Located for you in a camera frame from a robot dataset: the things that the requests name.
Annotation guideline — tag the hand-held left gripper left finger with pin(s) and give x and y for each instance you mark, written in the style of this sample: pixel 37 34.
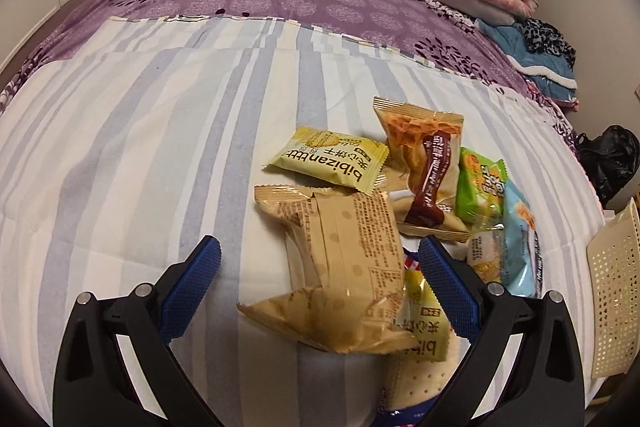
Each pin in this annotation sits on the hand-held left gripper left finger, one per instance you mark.
pixel 192 287

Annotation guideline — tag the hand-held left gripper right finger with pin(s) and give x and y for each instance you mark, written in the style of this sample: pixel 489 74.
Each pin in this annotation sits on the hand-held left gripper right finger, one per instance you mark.
pixel 450 292

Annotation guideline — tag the small clear cracker packet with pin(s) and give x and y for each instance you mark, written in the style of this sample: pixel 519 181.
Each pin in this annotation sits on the small clear cracker packet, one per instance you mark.
pixel 485 254

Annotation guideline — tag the yellow snack packet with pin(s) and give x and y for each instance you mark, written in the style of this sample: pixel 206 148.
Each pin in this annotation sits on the yellow snack packet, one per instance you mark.
pixel 425 337
pixel 325 159

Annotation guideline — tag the light blue snack packet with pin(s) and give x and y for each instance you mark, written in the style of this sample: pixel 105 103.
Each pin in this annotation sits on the light blue snack packet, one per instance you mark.
pixel 520 232

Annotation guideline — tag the blue soda biscuit packet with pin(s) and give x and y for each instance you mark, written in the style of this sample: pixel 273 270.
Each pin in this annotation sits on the blue soda biscuit packet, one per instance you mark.
pixel 420 382

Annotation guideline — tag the green snack packet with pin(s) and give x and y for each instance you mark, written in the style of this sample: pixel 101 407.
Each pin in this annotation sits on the green snack packet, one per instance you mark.
pixel 477 187

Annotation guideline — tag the tan paper snack packet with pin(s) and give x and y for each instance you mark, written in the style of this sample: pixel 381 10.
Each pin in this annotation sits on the tan paper snack packet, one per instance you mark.
pixel 340 252

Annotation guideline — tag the orange pastry packet brown label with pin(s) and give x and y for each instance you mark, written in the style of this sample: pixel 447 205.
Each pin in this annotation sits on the orange pastry packet brown label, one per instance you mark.
pixel 420 147

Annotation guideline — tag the cream perforated plastic basket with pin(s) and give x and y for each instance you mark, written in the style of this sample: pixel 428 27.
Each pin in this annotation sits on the cream perforated plastic basket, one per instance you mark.
pixel 615 287

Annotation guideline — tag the striped bed sheet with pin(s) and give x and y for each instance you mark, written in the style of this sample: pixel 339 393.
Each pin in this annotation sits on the striped bed sheet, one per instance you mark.
pixel 150 157

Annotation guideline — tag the black handbag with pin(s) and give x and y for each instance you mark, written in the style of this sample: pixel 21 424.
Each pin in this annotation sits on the black handbag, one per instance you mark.
pixel 610 152

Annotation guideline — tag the blue fleece garment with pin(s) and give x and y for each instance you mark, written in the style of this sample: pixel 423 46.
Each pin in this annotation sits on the blue fleece garment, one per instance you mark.
pixel 520 52

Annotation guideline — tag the leopard print scarf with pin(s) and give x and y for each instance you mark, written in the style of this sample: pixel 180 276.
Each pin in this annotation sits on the leopard print scarf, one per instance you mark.
pixel 542 34

